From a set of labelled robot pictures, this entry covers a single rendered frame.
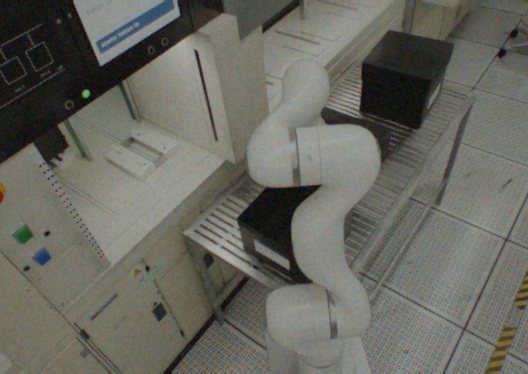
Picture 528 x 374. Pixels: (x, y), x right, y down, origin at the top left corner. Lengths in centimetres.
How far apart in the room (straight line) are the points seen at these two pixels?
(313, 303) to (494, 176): 216
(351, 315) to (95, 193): 111
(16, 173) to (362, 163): 79
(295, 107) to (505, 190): 225
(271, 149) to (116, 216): 100
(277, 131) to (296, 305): 39
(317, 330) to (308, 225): 26
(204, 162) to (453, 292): 139
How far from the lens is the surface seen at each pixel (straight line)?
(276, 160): 71
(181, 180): 166
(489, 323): 239
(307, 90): 78
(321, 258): 84
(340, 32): 239
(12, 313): 138
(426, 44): 203
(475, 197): 282
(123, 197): 168
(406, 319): 229
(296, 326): 96
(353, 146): 72
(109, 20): 117
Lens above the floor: 203
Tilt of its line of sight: 48 degrees down
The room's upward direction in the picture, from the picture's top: 8 degrees counter-clockwise
